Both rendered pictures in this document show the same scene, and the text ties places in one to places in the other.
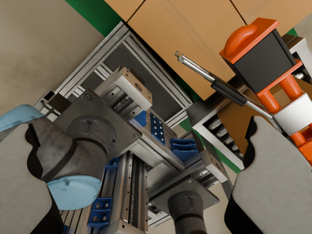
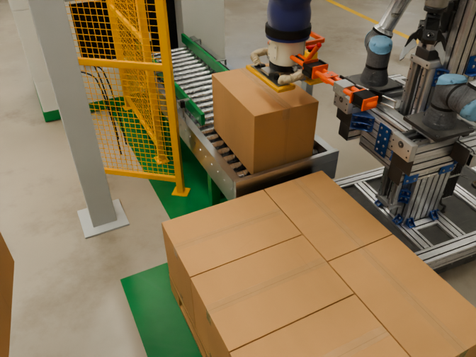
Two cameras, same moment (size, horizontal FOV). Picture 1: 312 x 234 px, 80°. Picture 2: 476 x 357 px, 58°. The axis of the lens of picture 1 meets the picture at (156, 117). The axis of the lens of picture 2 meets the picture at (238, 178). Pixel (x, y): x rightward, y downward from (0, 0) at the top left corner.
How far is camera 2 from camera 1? 167 cm
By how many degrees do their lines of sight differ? 23
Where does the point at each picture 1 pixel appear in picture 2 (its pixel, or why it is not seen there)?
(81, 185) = (445, 79)
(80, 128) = (445, 118)
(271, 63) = (363, 93)
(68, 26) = not seen: hidden behind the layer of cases
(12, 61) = not seen: outside the picture
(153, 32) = (367, 222)
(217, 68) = (307, 188)
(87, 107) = (438, 132)
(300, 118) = (343, 82)
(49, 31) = not seen: outside the picture
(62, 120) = (457, 131)
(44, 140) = (459, 98)
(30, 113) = (465, 110)
